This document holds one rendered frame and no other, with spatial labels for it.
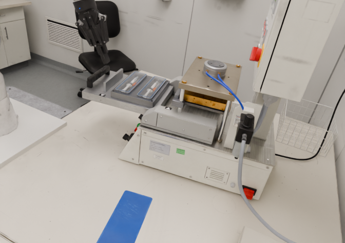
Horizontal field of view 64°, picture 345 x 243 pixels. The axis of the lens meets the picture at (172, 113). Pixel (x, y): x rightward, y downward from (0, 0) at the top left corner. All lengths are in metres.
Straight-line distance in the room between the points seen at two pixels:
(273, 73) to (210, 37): 1.72
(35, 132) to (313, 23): 1.03
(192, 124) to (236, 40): 1.61
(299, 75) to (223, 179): 0.43
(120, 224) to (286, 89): 0.62
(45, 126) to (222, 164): 0.74
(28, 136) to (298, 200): 1.04
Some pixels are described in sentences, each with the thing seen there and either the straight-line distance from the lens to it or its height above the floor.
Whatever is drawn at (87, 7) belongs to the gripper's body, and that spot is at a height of 1.25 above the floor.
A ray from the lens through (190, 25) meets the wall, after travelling 2.51.
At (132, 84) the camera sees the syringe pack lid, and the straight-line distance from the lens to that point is 1.05.
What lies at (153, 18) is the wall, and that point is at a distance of 2.66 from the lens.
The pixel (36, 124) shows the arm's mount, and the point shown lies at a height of 0.77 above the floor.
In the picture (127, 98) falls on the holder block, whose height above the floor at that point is 0.98.
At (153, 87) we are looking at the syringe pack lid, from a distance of 1.04.
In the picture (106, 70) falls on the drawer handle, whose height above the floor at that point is 1.00.
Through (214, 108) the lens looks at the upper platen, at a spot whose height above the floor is 1.03.
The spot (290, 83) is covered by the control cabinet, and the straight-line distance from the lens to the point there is 0.80.
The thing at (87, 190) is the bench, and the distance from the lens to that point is 0.98.
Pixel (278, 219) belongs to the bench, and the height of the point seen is 0.75.
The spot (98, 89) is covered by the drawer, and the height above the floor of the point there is 0.97.
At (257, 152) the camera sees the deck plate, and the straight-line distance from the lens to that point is 0.95.
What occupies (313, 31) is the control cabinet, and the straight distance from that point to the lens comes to 0.76.
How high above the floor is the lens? 1.48
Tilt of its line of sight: 32 degrees down
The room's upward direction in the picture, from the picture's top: 8 degrees clockwise
